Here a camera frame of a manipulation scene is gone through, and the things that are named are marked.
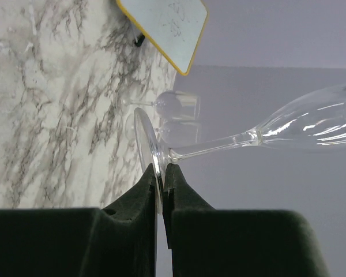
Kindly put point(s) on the yellow framed whiteboard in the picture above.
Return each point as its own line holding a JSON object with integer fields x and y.
{"x": 174, "y": 27}

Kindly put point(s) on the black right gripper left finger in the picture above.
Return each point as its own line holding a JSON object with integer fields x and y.
{"x": 118, "y": 240}

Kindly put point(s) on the clear wine glass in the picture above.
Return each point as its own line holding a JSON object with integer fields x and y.
{"x": 178, "y": 130}
{"x": 313, "y": 122}
{"x": 169, "y": 105}

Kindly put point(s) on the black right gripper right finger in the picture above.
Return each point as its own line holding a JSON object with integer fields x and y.
{"x": 205, "y": 241}

